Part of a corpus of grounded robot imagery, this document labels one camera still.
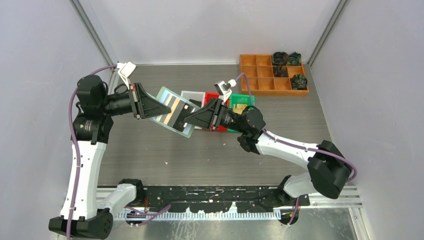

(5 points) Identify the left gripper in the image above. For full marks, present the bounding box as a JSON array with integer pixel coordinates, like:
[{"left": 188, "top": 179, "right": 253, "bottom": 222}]
[{"left": 100, "top": 82, "right": 171, "bottom": 119}]

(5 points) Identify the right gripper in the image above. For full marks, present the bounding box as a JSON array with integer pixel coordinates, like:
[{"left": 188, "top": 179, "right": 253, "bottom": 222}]
[{"left": 182, "top": 97, "right": 247, "bottom": 134}]

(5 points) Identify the gold credit card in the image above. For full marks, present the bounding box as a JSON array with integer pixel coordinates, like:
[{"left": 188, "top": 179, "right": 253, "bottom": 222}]
[{"left": 153, "top": 92, "right": 181, "bottom": 127}]

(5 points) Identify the black credit card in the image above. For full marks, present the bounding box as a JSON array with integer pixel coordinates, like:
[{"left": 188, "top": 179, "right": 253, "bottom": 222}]
[{"left": 168, "top": 101, "right": 196, "bottom": 132}]

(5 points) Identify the green card holder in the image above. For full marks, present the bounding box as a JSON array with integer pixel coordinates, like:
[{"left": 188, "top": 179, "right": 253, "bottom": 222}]
[{"left": 151, "top": 86, "right": 200, "bottom": 138}]

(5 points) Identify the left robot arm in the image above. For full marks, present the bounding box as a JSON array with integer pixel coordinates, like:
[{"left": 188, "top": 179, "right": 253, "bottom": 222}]
[{"left": 48, "top": 74, "right": 171, "bottom": 240}]

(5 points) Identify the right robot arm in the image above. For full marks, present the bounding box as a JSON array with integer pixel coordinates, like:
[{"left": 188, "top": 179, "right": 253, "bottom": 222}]
[{"left": 184, "top": 98, "right": 357, "bottom": 206}]

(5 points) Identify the gold cards stack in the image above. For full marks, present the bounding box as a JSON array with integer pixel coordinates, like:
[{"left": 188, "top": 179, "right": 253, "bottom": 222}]
[{"left": 231, "top": 103, "right": 248, "bottom": 114}]

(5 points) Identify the red plastic bin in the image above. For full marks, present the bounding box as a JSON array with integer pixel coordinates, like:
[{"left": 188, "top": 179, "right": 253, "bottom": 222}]
[{"left": 202, "top": 92, "right": 228, "bottom": 132}]

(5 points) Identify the white plastic bin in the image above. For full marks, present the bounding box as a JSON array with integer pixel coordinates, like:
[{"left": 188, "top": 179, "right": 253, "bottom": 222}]
[{"left": 180, "top": 90, "right": 206, "bottom": 109}]

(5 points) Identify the green plastic bin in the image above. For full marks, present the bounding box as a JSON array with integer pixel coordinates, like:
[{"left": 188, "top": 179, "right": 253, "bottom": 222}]
[{"left": 229, "top": 94, "right": 256, "bottom": 112}]

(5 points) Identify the wooden compartment tray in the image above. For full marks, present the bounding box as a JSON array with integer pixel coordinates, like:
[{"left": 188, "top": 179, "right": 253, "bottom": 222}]
[{"left": 239, "top": 54, "right": 310, "bottom": 97}]

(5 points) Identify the dark rolled cloth middle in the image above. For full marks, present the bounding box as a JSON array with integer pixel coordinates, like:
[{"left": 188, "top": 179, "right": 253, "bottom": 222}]
[{"left": 272, "top": 65, "right": 289, "bottom": 78}]

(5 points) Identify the dark rolled cloth top-left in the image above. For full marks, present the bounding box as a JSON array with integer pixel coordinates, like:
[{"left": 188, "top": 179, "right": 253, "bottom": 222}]
[{"left": 271, "top": 52, "right": 290, "bottom": 66}]

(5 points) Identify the green rolled cloth bottom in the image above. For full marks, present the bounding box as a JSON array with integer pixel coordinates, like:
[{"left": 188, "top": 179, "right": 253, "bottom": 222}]
[{"left": 290, "top": 74, "right": 308, "bottom": 90}]

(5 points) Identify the green rolled cloth top-right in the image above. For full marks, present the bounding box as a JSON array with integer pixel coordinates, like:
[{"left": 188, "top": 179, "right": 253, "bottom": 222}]
[{"left": 287, "top": 52, "right": 302, "bottom": 66}]

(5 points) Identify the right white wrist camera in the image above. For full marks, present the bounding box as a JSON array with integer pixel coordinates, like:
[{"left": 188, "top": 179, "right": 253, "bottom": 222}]
[{"left": 214, "top": 79, "right": 237, "bottom": 103}]

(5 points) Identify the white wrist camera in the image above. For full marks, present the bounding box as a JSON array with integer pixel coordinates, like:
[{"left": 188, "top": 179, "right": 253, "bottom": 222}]
[
  {"left": 214, "top": 79, "right": 237, "bottom": 103},
  {"left": 116, "top": 61, "right": 137, "bottom": 90}
]

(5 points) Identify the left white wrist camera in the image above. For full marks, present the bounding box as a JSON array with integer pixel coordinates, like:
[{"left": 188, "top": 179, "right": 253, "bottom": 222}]
[{"left": 116, "top": 61, "right": 137, "bottom": 90}]

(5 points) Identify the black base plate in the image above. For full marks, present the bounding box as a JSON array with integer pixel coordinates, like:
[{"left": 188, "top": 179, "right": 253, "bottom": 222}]
[{"left": 128, "top": 185, "right": 295, "bottom": 214}]

